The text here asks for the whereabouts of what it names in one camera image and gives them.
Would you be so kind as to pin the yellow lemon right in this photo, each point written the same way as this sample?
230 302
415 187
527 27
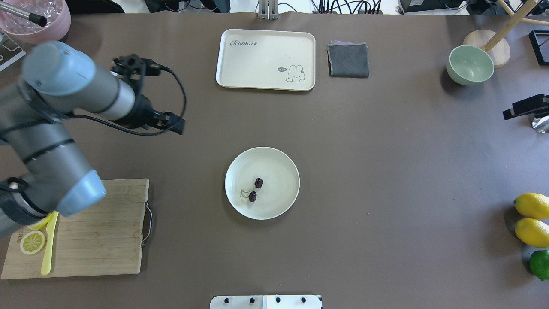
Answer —
532 205

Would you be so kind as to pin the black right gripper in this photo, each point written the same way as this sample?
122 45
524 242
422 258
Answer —
527 106

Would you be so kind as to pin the lemon slice far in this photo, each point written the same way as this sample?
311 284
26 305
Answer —
41 223

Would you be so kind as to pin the lemon slice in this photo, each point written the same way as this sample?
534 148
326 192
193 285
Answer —
32 242
41 223

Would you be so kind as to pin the wooden cutting board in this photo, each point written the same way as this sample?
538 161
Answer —
106 238

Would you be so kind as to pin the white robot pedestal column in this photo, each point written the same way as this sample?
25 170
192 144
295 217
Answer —
306 301

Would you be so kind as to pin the yellow lemon left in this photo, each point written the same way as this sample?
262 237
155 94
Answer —
532 232

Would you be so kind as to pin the wooden cup stand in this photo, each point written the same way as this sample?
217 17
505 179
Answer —
494 44

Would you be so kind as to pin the lemon slice near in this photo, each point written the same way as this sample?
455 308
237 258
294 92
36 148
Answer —
32 242

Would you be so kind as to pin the metal scoop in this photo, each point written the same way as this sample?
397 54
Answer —
541 124

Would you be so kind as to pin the mint green bowl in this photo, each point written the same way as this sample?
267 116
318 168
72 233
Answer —
469 65

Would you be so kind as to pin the white rectangular tray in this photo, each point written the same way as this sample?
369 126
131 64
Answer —
266 59

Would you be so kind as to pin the green lime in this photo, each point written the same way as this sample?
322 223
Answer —
539 264

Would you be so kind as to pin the dark grey folded cloth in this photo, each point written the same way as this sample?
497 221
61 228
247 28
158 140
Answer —
348 60

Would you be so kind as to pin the white round plate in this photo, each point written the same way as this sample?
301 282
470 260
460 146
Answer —
262 183

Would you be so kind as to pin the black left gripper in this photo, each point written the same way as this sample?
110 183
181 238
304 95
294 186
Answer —
143 111

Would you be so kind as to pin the pink mixing bowl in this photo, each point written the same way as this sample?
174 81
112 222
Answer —
35 21

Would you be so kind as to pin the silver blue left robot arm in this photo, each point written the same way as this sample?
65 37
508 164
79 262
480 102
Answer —
59 83

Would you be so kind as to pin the yellow green lemon squeezer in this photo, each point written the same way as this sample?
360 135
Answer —
50 230

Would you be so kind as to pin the yellow lemon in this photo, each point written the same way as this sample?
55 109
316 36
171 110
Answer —
532 205
532 232

